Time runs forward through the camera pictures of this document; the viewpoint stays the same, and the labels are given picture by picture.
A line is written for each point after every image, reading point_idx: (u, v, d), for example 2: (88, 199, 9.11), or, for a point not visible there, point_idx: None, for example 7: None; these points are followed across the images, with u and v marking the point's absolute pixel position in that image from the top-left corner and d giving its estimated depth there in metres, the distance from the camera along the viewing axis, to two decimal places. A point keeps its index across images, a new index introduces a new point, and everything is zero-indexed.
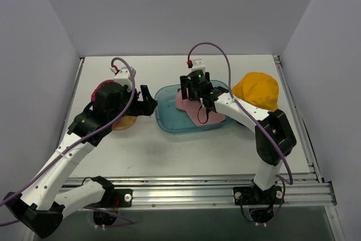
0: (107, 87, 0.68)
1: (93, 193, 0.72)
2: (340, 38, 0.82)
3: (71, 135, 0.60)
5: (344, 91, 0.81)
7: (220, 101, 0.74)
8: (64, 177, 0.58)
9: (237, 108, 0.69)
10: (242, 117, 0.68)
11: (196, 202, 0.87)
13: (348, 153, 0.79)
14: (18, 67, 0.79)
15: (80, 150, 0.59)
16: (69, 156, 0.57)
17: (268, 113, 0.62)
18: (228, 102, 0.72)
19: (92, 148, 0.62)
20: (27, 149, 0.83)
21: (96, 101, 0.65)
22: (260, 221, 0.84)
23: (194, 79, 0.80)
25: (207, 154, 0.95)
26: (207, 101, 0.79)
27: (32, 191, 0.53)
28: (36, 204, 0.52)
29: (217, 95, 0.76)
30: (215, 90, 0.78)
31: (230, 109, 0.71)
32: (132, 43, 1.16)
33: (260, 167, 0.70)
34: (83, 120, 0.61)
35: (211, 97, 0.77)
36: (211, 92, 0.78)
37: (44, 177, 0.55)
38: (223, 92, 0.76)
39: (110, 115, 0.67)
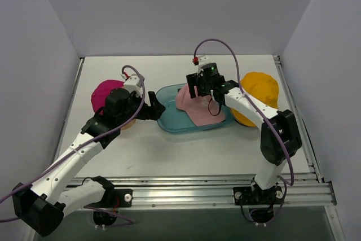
0: (117, 92, 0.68)
1: (93, 193, 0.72)
2: (340, 36, 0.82)
3: (84, 135, 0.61)
5: (343, 89, 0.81)
7: (230, 95, 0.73)
8: (73, 174, 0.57)
9: (246, 103, 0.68)
10: (250, 113, 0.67)
11: (196, 203, 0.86)
13: (348, 153, 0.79)
14: (18, 66, 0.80)
15: (92, 149, 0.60)
16: (81, 152, 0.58)
17: (277, 113, 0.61)
18: (238, 96, 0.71)
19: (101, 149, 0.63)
20: (27, 148, 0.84)
21: (106, 105, 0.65)
22: (260, 221, 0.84)
23: (206, 71, 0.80)
25: (208, 154, 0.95)
26: (217, 93, 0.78)
27: (43, 183, 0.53)
28: (47, 195, 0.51)
29: (228, 87, 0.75)
30: (227, 83, 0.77)
31: (240, 105, 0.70)
32: (132, 43, 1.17)
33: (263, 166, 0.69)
34: (96, 123, 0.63)
35: (223, 90, 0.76)
36: (222, 86, 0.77)
37: (56, 170, 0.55)
38: (235, 86, 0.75)
39: (119, 121, 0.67)
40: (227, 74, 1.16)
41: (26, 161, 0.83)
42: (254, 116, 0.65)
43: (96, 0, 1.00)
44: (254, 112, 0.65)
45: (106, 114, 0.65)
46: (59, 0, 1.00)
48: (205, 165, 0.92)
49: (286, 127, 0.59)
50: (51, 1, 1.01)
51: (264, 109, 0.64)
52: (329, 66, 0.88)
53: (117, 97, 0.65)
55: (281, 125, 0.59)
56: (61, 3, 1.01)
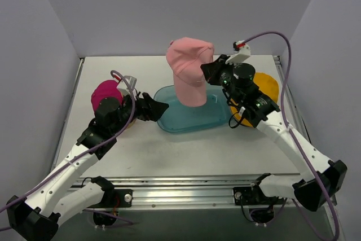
0: (105, 103, 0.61)
1: (92, 196, 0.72)
2: (340, 36, 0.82)
3: (80, 146, 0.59)
5: (344, 89, 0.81)
7: (268, 123, 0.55)
8: (67, 185, 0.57)
9: (292, 144, 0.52)
10: (293, 154, 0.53)
11: (196, 203, 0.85)
13: (348, 152, 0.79)
14: (18, 65, 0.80)
15: (88, 161, 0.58)
16: (76, 164, 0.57)
17: (329, 165, 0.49)
18: (280, 128, 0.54)
19: (97, 161, 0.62)
20: (26, 149, 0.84)
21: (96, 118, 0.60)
22: (260, 221, 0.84)
23: (242, 82, 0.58)
25: (207, 154, 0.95)
26: (250, 113, 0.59)
27: (37, 195, 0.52)
28: (40, 207, 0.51)
29: (264, 110, 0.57)
30: (264, 101, 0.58)
31: (280, 139, 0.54)
32: (132, 43, 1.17)
33: (275, 180, 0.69)
34: (91, 134, 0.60)
35: (259, 114, 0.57)
36: (257, 105, 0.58)
37: (50, 182, 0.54)
38: (273, 109, 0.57)
39: (113, 130, 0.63)
40: None
41: (26, 162, 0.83)
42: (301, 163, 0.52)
43: (96, 0, 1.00)
44: (300, 159, 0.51)
45: (100, 126, 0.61)
46: (59, 0, 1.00)
48: (204, 166, 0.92)
49: (335, 182, 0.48)
50: (51, 2, 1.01)
51: (311, 156, 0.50)
52: (329, 66, 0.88)
53: (106, 110, 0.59)
55: (332, 183, 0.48)
56: (61, 3, 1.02)
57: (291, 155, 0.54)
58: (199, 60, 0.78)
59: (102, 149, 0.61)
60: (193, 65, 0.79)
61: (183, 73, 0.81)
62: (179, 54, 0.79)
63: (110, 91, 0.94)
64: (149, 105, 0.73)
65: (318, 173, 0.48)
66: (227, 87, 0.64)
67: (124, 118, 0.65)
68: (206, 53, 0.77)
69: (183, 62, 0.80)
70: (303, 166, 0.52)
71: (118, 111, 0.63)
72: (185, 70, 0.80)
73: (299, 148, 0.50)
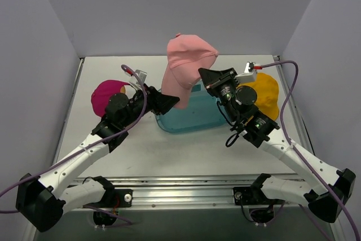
0: (119, 97, 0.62)
1: (94, 192, 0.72)
2: (340, 36, 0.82)
3: (95, 136, 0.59)
5: (344, 89, 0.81)
7: (272, 143, 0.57)
8: (79, 171, 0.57)
9: (298, 160, 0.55)
10: (300, 170, 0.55)
11: (196, 203, 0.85)
13: (347, 153, 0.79)
14: (18, 66, 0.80)
15: (101, 150, 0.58)
16: (90, 151, 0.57)
17: (338, 175, 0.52)
18: (284, 146, 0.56)
19: (108, 153, 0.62)
20: (26, 148, 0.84)
21: (106, 114, 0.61)
22: (260, 221, 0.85)
23: (243, 107, 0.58)
25: (207, 153, 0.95)
26: (251, 134, 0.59)
27: (51, 175, 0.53)
28: (53, 187, 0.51)
29: (264, 131, 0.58)
30: (263, 121, 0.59)
31: (285, 157, 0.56)
32: (131, 43, 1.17)
33: (280, 186, 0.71)
34: (106, 126, 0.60)
35: (262, 135, 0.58)
36: (256, 125, 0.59)
37: (64, 165, 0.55)
38: (272, 127, 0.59)
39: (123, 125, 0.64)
40: None
41: (26, 162, 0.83)
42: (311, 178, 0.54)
43: (96, 0, 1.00)
44: (309, 173, 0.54)
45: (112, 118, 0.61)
46: (59, 0, 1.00)
48: (204, 165, 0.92)
49: (346, 191, 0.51)
50: (51, 2, 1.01)
51: (320, 169, 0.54)
52: (329, 66, 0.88)
53: (115, 107, 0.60)
55: (344, 192, 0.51)
56: (61, 3, 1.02)
57: (298, 171, 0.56)
58: (198, 65, 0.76)
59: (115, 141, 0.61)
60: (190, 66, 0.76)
61: (177, 70, 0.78)
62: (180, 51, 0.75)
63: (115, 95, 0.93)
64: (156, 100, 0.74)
65: (329, 185, 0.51)
66: (227, 103, 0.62)
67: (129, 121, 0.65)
68: (207, 62, 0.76)
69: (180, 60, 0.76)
70: (313, 180, 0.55)
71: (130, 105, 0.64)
72: (181, 68, 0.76)
73: (307, 163, 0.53)
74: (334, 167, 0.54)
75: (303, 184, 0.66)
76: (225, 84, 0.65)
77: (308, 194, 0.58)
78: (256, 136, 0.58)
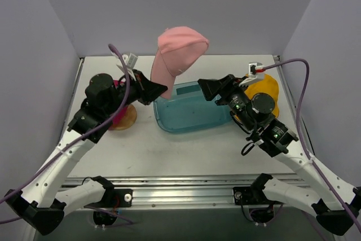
0: (97, 81, 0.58)
1: (94, 192, 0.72)
2: (340, 36, 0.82)
3: (72, 132, 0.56)
5: (344, 89, 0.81)
7: (290, 156, 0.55)
8: (63, 175, 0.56)
9: (316, 175, 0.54)
10: (317, 185, 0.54)
11: (196, 202, 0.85)
13: (348, 152, 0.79)
14: (18, 66, 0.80)
15: (81, 148, 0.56)
16: (69, 153, 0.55)
17: (355, 193, 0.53)
18: (302, 160, 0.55)
19: (92, 146, 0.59)
20: (26, 148, 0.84)
21: (88, 98, 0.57)
22: (260, 221, 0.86)
23: (261, 115, 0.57)
25: (207, 154, 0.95)
26: (267, 144, 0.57)
27: (32, 189, 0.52)
28: (38, 201, 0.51)
29: (282, 141, 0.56)
30: (281, 131, 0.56)
31: (302, 171, 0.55)
32: (131, 43, 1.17)
33: (284, 191, 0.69)
34: (83, 117, 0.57)
35: (279, 146, 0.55)
36: (275, 135, 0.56)
37: (44, 174, 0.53)
38: (291, 139, 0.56)
39: (106, 112, 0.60)
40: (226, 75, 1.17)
41: (26, 162, 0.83)
42: (326, 194, 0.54)
43: (96, 0, 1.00)
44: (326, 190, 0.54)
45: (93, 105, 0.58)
46: (59, 0, 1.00)
48: (204, 165, 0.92)
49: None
50: (51, 2, 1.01)
51: (337, 186, 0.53)
52: (329, 66, 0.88)
53: (96, 91, 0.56)
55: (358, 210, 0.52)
56: (61, 4, 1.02)
57: (313, 185, 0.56)
58: (194, 51, 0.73)
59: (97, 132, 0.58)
60: (188, 50, 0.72)
61: (172, 53, 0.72)
62: (180, 34, 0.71)
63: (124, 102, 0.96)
64: (145, 88, 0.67)
65: (347, 204, 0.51)
66: (239, 113, 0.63)
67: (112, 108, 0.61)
68: (201, 51, 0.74)
69: (179, 42, 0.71)
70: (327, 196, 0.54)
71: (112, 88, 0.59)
72: (177, 51, 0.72)
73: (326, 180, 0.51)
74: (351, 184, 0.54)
75: (310, 192, 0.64)
76: (233, 93, 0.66)
77: (317, 205, 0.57)
78: (274, 147, 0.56)
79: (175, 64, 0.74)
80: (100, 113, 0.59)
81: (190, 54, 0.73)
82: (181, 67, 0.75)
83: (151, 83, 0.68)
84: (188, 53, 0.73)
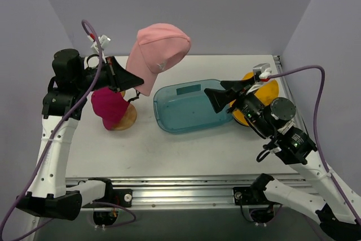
0: (63, 53, 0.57)
1: (97, 186, 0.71)
2: (339, 37, 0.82)
3: (49, 118, 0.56)
5: (344, 89, 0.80)
7: (309, 167, 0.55)
8: (63, 160, 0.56)
9: (333, 189, 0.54)
10: (331, 198, 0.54)
11: (196, 202, 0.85)
13: (348, 152, 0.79)
14: (18, 66, 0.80)
15: (68, 128, 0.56)
16: (58, 137, 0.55)
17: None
18: (320, 172, 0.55)
19: (77, 123, 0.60)
20: (26, 149, 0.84)
21: (57, 75, 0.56)
22: (260, 221, 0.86)
23: (279, 122, 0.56)
25: (207, 154, 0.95)
26: (286, 152, 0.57)
27: (40, 184, 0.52)
28: (53, 193, 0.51)
29: (302, 150, 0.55)
30: (300, 139, 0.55)
31: (318, 182, 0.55)
32: (131, 43, 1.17)
33: (289, 196, 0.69)
34: (54, 99, 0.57)
35: (298, 156, 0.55)
36: (294, 144, 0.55)
37: (45, 166, 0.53)
38: (310, 148, 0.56)
39: (78, 87, 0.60)
40: (226, 74, 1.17)
41: (26, 162, 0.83)
42: (338, 207, 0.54)
43: (96, 1, 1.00)
44: (340, 204, 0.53)
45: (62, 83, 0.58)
46: (59, 0, 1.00)
48: (204, 165, 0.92)
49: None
50: (51, 2, 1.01)
51: (352, 200, 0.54)
52: (329, 66, 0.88)
53: (65, 60, 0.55)
55: None
56: (61, 4, 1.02)
57: (325, 196, 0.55)
58: (173, 45, 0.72)
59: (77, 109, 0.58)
60: (166, 42, 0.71)
61: (150, 45, 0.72)
62: (159, 29, 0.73)
63: (126, 101, 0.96)
64: (116, 74, 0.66)
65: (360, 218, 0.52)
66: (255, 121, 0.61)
67: (84, 86, 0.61)
68: (180, 46, 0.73)
69: (157, 34, 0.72)
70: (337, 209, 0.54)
71: (82, 64, 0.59)
72: (155, 43, 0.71)
73: (344, 194, 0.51)
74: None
75: (313, 196, 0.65)
76: (243, 101, 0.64)
77: (321, 212, 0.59)
78: (293, 156, 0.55)
79: (152, 56, 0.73)
80: (71, 91, 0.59)
81: (168, 47, 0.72)
82: (159, 61, 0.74)
83: (123, 69, 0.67)
84: (166, 46, 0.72)
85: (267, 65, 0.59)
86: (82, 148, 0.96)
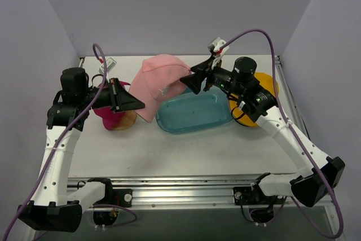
0: (71, 69, 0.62)
1: (97, 188, 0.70)
2: (339, 37, 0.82)
3: (53, 129, 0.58)
5: (344, 88, 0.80)
7: (269, 118, 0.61)
8: (66, 169, 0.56)
9: (292, 139, 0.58)
10: (293, 149, 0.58)
11: (196, 202, 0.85)
13: (348, 152, 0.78)
14: (18, 66, 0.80)
15: (71, 138, 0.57)
16: (62, 147, 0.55)
17: (327, 161, 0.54)
18: (279, 123, 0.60)
19: (79, 135, 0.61)
20: (26, 149, 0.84)
21: (64, 87, 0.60)
22: (260, 221, 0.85)
23: (243, 75, 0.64)
25: (207, 153, 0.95)
26: (250, 107, 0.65)
27: (42, 193, 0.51)
28: (55, 201, 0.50)
29: (264, 104, 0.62)
30: (264, 96, 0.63)
31: (279, 134, 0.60)
32: (132, 43, 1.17)
33: (274, 179, 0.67)
34: (58, 110, 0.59)
35: (259, 109, 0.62)
36: (257, 100, 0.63)
37: (48, 175, 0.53)
38: (273, 104, 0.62)
39: (82, 101, 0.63)
40: None
41: (26, 162, 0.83)
42: (299, 158, 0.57)
43: (96, 0, 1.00)
44: (300, 154, 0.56)
45: (67, 96, 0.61)
46: (58, 0, 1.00)
48: (204, 166, 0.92)
49: (333, 178, 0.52)
50: (51, 1, 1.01)
51: (310, 152, 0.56)
52: (329, 66, 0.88)
53: (73, 74, 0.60)
55: (329, 177, 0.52)
56: (61, 3, 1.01)
57: (289, 150, 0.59)
58: (174, 72, 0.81)
59: (80, 121, 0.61)
60: (168, 69, 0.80)
61: (152, 72, 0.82)
62: (164, 58, 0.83)
63: None
64: (117, 93, 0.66)
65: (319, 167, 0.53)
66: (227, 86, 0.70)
67: (87, 100, 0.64)
68: (179, 74, 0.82)
69: (161, 62, 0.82)
70: (300, 161, 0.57)
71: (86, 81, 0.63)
72: (159, 70, 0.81)
73: (300, 142, 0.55)
74: (326, 154, 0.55)
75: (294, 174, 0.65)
76: (213, 76, 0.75)
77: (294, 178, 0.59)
78: (255, 109, 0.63)
79: (155, 83, 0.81)
80: (75, 104, 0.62)
81: (170, 75, 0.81)
82: (161, 87, 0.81)
83: (124, 91, 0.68)
84: (168, 73, 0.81)
85: (218, 39, 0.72)
86: (83, 148, 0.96)
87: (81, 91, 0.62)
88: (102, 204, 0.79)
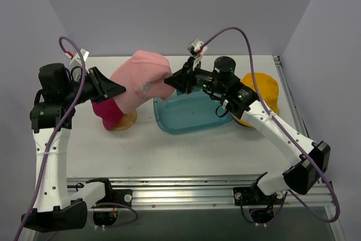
0: (49, 65, 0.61)
1: (97, 188, 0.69)
2: (340, 36, 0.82)
3: (40, 132, 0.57)
5: (344, 88, 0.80)
7: (252, 113, 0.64)
8: (62, 171, 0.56)
9: (276, 130, 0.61)
10: (278, 140, 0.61)
11: (196, 202, 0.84)
13: (349, 152, 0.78)
14: (18, 66, 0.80)
15: (61, 139, 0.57)
16: (53, 149, 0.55)
17: (313, 146, 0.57)
18: (263, 117, 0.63)
19: (69, 133, 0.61)
20: (26, 149, 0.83)
21: (44, 85, 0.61)
22: (260, 221, 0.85)
23: (224, 75, 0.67)
25: (207, 154, 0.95)
26: (233, 104, 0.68)
27: (44, 199, 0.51)
28: (59, 204, 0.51)
29: (246, 101, 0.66)
30: (245, 93, 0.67)
31: (265, 126, 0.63)
32: (131, 43, 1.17)
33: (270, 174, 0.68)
34: (41, 112, 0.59)
35: (241, 106, 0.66)
36: (239, 97, 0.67)
37: (45, 180, 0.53)
38: (254, 100, 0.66)
39: (66, 96, 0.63)
40: None
41: (26, 163, 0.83)
42: (286, 147, 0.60)
43: (95, 0, 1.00)
44: (285, 142, 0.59)
45: (49, 94, 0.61)
46: (58, 0, 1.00)
48: (203, 166, 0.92)
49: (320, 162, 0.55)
50: (51, 1, 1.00)
51: (296, 139, 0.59)
52: (330, 65, 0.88)
53: (52, 71, 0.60)
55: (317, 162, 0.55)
56: (60, 3, 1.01)
57: (275, 141, 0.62)
58: (156, 69, 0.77)
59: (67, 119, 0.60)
60: (150, 66, 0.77)
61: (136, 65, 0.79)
62: (152, 56, 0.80)
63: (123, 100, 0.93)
64: (100, 83, 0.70)
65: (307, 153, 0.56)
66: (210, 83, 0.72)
67: (71, 96, 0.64)
68: (162, 75, 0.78)
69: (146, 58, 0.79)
70: (289, 150, 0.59)
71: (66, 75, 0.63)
72: (144, 65, 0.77)
73: (285, 132, 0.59)
74: (311, 139, 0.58)
75: None
76: (194, 78, 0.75)
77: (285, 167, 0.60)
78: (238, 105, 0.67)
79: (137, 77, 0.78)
80: (60, 101, 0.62)
81: (151, 72, 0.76)
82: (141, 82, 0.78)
83: (105, 79, 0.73)
84: (149, 70, 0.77)
85: (196, 39, 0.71)
86: (82, 149, 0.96)
87: (63, 87, 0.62)
88: (102, 204, 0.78)
